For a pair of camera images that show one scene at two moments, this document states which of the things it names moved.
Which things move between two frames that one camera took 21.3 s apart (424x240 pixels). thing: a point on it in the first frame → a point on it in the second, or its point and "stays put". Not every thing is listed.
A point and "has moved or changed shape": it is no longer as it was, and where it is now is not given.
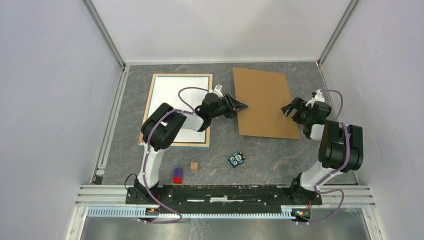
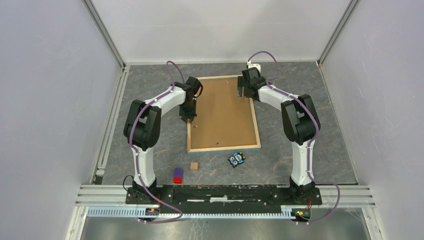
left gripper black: (234, 104) → (189, 116)
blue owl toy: (237, 158) stays put
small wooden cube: (194, 166) stays put
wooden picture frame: (203, 144) → (196, 150)
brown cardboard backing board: (265, 93) has moved or changed shape
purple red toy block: (178, 175) stays put
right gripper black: (296, 103) → (240, 89)
